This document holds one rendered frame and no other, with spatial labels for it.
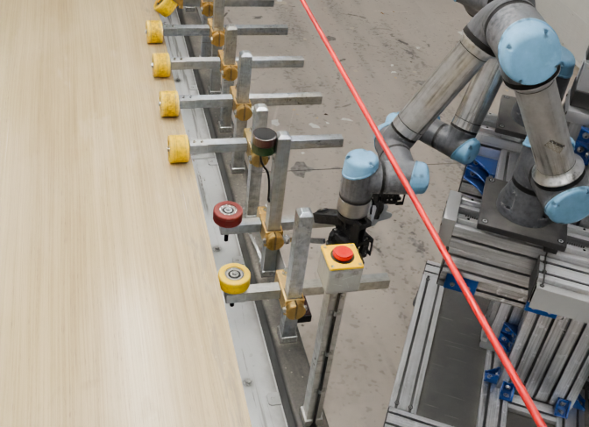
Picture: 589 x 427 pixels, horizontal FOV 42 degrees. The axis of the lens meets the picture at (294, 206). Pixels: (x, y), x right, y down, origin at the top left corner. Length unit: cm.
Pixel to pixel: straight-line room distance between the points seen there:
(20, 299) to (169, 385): 42
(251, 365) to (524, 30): 110
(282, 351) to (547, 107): 89
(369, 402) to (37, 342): 143
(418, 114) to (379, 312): 151
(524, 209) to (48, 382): 119
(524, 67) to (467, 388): 140
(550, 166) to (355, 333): 148
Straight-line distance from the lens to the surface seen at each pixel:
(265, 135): 192
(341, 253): 151
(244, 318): 221
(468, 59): 175
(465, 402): 269
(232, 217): 208
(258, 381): 206
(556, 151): 178
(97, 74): 272
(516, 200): 203
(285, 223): 216
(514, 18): 163
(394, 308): 321
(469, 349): 285
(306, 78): 466
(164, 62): 266
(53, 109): 254
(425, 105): 179
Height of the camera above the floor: 222
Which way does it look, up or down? 38 degrees down
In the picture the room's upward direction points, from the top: 8 degrees clockwise
